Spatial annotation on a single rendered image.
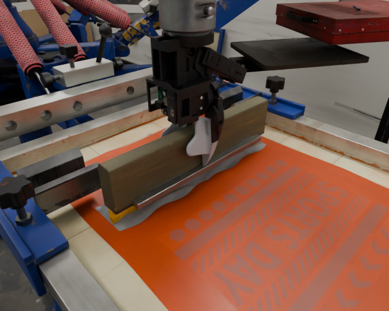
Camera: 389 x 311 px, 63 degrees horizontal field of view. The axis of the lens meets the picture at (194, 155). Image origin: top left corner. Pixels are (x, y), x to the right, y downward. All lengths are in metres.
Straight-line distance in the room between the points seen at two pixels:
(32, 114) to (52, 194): 0.25
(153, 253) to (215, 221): 0.10
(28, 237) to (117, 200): 0.11
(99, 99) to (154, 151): 0.33
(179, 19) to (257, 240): 0.31
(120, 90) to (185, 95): 0.37
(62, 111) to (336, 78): 2.17
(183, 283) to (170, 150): 0.19
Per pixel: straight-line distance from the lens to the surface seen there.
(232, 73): 0.51
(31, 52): 0.95
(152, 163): 0.46
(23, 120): 0.70
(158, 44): 0.43
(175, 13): 0.42
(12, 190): 0.42
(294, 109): 0.75
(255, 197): 0.53
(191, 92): 0.44
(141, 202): 0.47
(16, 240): 0.43
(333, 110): 2.68
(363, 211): 0.56
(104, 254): 0.46
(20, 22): 1.28
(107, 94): 0.76
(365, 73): 2.53
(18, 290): 1.77
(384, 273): 0.48
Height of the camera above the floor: 1.29
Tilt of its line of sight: 32 degrees down
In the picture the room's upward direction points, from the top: straight up
